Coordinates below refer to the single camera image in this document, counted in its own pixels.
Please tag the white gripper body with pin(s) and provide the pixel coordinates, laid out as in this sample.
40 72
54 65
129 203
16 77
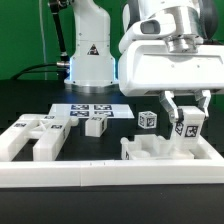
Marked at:
147 67

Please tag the white chair back part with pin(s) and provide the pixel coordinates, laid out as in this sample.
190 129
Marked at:
49 131

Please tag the white U-shaped obstacle fence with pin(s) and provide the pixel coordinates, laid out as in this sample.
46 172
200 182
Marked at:
112 172

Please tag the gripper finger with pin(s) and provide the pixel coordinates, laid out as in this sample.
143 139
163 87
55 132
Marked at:
166 100
203 98

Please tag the white chair seat part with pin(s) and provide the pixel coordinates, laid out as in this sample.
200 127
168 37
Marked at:
152 147

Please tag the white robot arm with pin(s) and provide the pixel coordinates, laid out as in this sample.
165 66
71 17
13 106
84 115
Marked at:
92 65

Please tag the white base tag sheet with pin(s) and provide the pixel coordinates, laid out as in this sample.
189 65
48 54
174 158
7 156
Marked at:
119 111

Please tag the white tagged nut cube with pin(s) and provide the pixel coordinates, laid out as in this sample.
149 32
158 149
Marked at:
147 119

